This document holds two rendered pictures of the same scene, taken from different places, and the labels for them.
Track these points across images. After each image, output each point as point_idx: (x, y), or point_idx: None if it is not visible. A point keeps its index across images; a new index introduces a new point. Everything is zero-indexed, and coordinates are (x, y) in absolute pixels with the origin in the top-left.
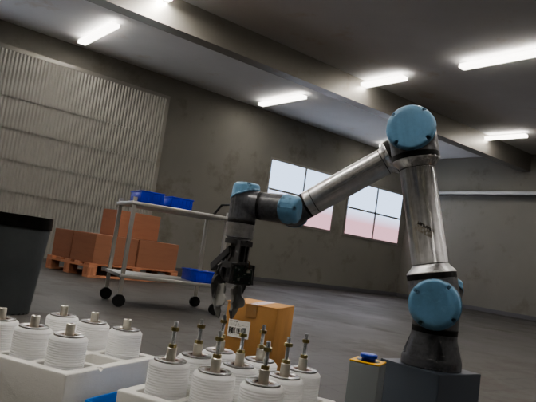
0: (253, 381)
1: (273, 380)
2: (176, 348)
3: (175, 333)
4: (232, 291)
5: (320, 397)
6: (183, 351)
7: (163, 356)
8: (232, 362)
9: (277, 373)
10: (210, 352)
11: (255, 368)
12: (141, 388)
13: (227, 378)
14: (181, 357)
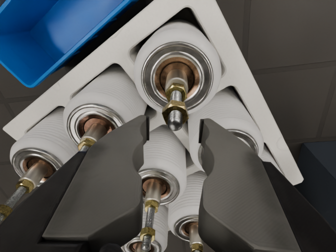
0: (130, 246)
1: (158, 247)
2: (35, 187)
3: (11, 207)
4: (198, 217)
5: (294, 168)
6: (72, 113)
7: (28, 151)
8: (149, 177)
9: (192, 222)
10: (144, 96)
11: (176, 198)
12: (32, 123)
13: None
14: (67, 134)
